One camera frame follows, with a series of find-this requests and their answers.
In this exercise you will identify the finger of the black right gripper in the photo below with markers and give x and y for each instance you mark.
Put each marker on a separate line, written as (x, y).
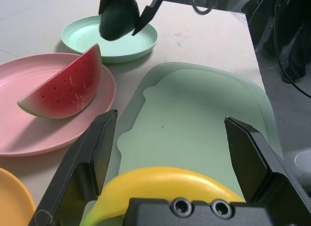
(104, 2)
(148, 14)

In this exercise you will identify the dark green toy avocado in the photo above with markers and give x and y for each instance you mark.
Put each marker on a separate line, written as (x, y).
(119, 17)

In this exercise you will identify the mint green plastic plate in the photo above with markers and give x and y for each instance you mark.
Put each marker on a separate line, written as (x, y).
(80, 34)

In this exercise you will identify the yellow plastic plate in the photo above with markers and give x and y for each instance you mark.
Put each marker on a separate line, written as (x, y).
(12, 196)

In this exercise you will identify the red toy watermelon slice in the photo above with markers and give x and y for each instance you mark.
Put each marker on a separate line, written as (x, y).
(65, 90)

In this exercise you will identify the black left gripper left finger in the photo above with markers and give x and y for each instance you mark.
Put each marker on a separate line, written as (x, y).
(80, 162)

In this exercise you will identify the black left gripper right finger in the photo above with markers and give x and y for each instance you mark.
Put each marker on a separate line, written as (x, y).
(262, 167)

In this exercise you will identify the clear plastic corner film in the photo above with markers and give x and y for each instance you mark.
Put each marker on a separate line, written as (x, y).
(239, 17)

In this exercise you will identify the green cutting board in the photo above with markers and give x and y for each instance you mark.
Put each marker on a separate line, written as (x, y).
(194, 114)

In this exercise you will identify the pink plastic plate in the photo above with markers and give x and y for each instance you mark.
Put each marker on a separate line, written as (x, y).
(29, 133)

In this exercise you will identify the yellow toy banana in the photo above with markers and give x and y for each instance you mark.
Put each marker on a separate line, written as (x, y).
(170, 182)

